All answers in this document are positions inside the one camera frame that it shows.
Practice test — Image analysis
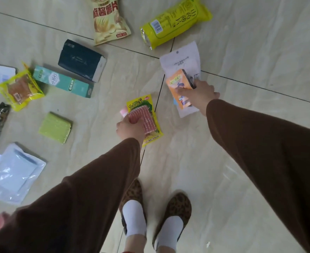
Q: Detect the person's left hand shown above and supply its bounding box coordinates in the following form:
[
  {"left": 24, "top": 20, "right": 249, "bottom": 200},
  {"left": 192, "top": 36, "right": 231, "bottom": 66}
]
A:
[{"left": 116, "top": 114, "right": 146, "bottom": 149}]

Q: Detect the person's right hand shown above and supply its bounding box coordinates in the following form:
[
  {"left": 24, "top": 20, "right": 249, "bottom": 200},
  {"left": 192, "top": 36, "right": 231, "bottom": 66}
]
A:
[{"left": 175, "top": 79, "right": 221, "bottom": 117}]

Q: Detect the pink striped packet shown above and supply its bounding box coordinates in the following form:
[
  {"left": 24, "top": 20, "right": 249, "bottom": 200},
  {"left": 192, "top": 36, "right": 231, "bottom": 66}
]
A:
[{"left": 128, "top": 105, "right": 157, "bottom": 135}]

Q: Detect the orange small packet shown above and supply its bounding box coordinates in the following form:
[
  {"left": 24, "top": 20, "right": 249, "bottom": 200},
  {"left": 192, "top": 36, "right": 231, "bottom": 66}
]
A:
[{"left": 165, "top": 69, "right": 197, "bottom": 110}]

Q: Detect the yellow dried tofu packet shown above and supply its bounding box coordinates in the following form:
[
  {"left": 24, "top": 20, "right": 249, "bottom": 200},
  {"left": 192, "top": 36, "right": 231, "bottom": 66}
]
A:
[
  {"left": 126, "top": 94, "right": 164, "bottom": 148},
  {"left": 0, "top": 61, "right": 45, "bottom": 112}
]

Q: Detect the white printed pouch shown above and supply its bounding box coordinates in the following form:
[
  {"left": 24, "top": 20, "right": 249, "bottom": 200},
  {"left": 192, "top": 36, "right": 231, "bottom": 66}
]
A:
[{"left": 159, "top": 40, "right": 202, "bottom": 119}]

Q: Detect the lime green square pack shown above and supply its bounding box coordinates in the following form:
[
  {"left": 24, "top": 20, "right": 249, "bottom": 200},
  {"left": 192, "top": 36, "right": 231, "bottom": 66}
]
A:
[{"left": 38, "top": 112, "right": 72, "bottom": 145}]

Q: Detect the yellow-green long snack bag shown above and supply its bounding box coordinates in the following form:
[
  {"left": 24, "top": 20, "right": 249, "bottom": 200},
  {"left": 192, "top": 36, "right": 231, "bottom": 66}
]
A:
[{"left": 140, "top": 0, "right": 213, "bottom": 50}]

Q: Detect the teal long carton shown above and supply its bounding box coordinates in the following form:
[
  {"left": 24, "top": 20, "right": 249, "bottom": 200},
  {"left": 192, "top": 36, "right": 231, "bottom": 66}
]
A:
[{"left": 32, "top": 65, "right": 94, "bottom": 99}]

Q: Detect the dark green box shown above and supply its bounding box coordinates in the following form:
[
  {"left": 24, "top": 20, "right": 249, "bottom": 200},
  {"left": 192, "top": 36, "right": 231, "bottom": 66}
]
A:
[{"left": 58, "top": 39, "right": 108, "bottom": 83}]

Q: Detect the beige red chip bag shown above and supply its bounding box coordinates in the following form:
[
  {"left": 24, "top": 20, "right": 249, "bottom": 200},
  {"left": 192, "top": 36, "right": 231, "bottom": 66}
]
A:
[{"left": 88, "top": 0, "right": 132, "bottom": 46}]

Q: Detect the clear white pouch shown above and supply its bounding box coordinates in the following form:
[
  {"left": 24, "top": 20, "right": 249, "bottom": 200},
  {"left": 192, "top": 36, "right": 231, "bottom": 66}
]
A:
[{"left": 0, "top": 142, "right": 47, "bottom": 206}]

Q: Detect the person's right forearm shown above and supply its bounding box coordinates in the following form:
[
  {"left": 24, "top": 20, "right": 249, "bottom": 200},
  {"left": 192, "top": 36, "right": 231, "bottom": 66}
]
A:
[{"left": 206, "top": 98, "right": 310, "bottom": 253}]

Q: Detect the person's left forearm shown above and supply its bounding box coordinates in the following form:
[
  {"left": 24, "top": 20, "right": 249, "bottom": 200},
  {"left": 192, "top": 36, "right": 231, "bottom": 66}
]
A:
[{"left": 0, "top": 137, "right": 142, "bottom": 253}]

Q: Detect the person's left leg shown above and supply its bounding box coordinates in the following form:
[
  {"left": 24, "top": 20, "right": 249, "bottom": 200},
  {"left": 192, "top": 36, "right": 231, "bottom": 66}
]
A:
[{"left": 122, "top": 233, "right": 148, "bottom": 253}]

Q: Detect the person's leg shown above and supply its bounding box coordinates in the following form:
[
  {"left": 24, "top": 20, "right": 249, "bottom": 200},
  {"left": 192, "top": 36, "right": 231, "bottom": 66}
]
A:
[
  {"left": 155, "top": 245, "right": 176, "bottom": 253},
  {"left": 122, "top": 233, "right": 148, "bottom": 253}
]

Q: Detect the person's right leg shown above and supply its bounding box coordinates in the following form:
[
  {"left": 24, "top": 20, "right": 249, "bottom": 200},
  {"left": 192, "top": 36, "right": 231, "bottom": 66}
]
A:
[{"left": 155, "top": 245, "right": 176, "bottom": 253}]

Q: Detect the left leopard print slipper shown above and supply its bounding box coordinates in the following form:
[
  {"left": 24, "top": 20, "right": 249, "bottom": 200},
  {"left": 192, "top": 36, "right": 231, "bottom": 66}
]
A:
[{"left": 119, "top": 178, "right": 148, "bottom": 236}]

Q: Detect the leopard print slipper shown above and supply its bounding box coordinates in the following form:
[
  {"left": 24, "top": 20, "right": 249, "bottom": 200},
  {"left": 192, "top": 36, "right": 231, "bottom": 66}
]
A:
[
  {"left": 119, "top": 178, "right": 148, "bottom": 236},
  {"left": 151, "top": 192, "right": 192, "bottom": 251}
]

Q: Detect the left white sock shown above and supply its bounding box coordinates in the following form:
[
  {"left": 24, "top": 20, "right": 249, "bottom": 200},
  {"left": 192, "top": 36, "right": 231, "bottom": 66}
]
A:
[{"left": 122, "top": 199, "right": 148, "bottom": 238}]

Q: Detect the white sock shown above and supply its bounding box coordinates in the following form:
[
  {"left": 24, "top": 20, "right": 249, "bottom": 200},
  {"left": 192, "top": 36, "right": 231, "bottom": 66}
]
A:
[
  {"left": 122, "top": 199, "right": 148, "bottom": 238},
  {"left": 155, "top": 215, "right": 184, "bottom": 252}
]

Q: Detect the right leopard print slipper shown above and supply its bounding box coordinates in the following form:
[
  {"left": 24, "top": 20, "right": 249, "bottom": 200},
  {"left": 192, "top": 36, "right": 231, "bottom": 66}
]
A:
[{"left": 151, "top": 192, "right": 192, "bottom": 251}]

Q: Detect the right white sock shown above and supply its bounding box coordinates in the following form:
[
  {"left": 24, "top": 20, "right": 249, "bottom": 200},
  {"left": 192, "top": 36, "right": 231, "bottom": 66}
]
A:
[{"left": 155, "top": 215, "right": 184, "bottom": 252}]

